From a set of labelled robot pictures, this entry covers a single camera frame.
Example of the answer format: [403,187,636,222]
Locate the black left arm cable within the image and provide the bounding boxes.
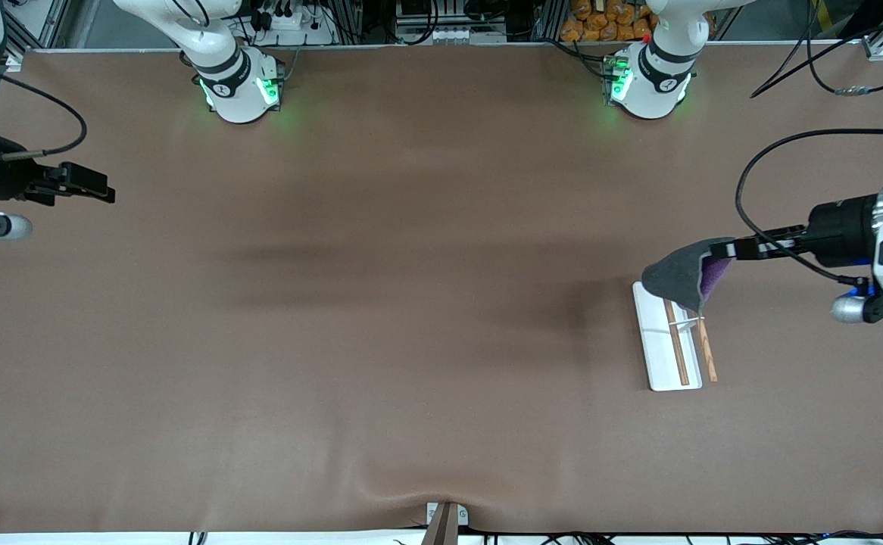
[735,0,883,287]

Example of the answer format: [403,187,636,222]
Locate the grey purple-backed towel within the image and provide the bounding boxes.
[641,237,736,315]

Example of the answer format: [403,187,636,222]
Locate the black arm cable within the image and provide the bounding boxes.
[0,68,88,161]
[735,0,883,287]

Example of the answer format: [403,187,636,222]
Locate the orange packaged goods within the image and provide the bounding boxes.
[560,0,653,42]

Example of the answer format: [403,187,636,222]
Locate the white rack base tray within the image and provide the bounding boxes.
[632,282,704,392]

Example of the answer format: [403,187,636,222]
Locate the white power strip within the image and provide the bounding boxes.
[248,0,336,46]

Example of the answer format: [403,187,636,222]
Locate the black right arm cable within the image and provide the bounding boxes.
[0,68,88,161]

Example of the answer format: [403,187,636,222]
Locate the brown mounting pole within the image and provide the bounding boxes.
[420,503,460,545]

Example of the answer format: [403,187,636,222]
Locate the brown table mat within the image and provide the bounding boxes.
[0,42,883,534]

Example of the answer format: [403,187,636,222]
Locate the grey metal bracket plate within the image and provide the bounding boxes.
[426,502,470,527]

